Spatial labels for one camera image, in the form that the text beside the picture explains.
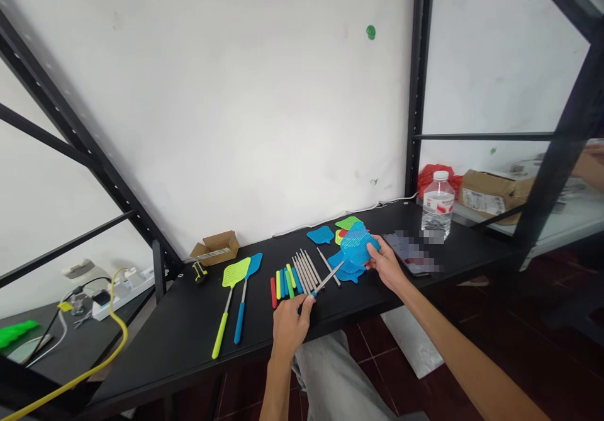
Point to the person's left fingers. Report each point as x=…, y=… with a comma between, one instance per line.
x=293, y=301

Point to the person's right hand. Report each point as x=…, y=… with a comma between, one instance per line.
x=389, y=267

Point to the white round device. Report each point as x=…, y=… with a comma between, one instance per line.
x=85, y=272

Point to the flat blue swatter head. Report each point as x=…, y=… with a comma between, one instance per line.
x=321, y=235

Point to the white power strip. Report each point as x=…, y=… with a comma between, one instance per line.
x=127, y=289

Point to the black and yellow tool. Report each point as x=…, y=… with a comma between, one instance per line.
x=200, y=273

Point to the clear plastic water bottle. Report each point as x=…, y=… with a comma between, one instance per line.
x=438, y=208

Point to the pile of coloured swatter heads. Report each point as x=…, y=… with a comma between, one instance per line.
x=347, y=270

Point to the person's legs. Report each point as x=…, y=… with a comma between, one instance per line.
x=335, y=383

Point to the person's right fingers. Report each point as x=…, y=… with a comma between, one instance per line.
x=376, y=243

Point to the blue fly swatter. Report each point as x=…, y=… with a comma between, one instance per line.
x=246, y=293

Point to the black smartphone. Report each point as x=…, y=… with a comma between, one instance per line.
x=406, y=256

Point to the white plastic bag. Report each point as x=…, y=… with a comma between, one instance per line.
x=415, y=345

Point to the black metal shelf frame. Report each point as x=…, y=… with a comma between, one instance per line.
x=561, y=156
x=421, y=62

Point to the person's left thumb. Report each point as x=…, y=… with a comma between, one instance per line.
x=308, y=308

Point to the metal rod with blue tip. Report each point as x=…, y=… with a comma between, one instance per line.
x=328, y=278

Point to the person's right thumb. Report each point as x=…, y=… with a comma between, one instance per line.
x=372, y=260

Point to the person's left hand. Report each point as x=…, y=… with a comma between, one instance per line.
x=289, y=329

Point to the row of metal rods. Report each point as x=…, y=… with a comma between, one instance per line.
x=309, y=270

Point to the small open cardboard box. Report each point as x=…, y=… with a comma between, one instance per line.
x=218, y=247

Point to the red plastic bag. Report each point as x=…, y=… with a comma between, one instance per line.
x=427, y=178

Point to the large torn cardboard box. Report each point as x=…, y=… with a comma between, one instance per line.
x=495, y=194

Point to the blue mesh swatter head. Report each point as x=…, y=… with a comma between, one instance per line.
x=356, y=246

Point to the green fly swatter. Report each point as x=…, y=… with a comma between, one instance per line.
x=231, y=293

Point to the bright green plastic object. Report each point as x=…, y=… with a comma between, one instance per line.
x=16, y=333

